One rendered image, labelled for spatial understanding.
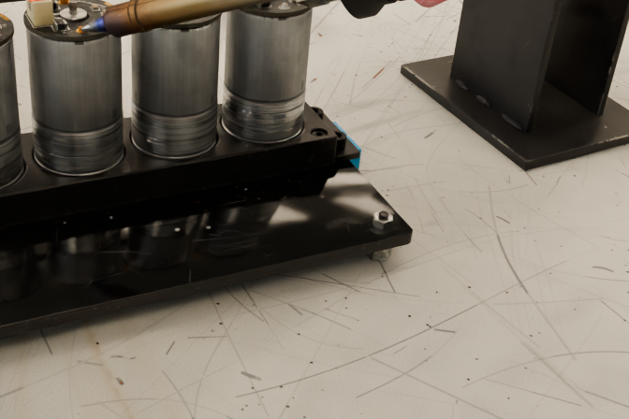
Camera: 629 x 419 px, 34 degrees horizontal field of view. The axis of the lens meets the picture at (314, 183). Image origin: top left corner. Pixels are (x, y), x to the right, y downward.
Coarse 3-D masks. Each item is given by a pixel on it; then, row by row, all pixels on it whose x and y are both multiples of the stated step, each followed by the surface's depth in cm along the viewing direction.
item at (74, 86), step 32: (64, 0) 27; (32, 64) 27; (64, 64) 26; (96, 64) 26; (32, 96) 27; (64, 96) 27; (96, 96) 27; (64, 128) 27; (96, 128) 27; (64, 160) 28; (96, 160) 28
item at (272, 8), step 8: (280, 0) 29; (288, 0) 29; (240, 8) 28; (248, 8) 28; (256, 8) 28; (264, 8) 28; (272, 8) 28; (280, 8) 28; (296, 8) 28; (304, 8) 28; (272, 16) 28; (280, 16) 28; (288, 16) 28
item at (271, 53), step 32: (256, 32) 28; (288, 32) 29; (256, 64) 29; (288, 64) 29; (224, 96) 30; (256, 96) 29; (288, 96) 30; (224, 128) 31; (256, 128) 30; (288, 128) 30
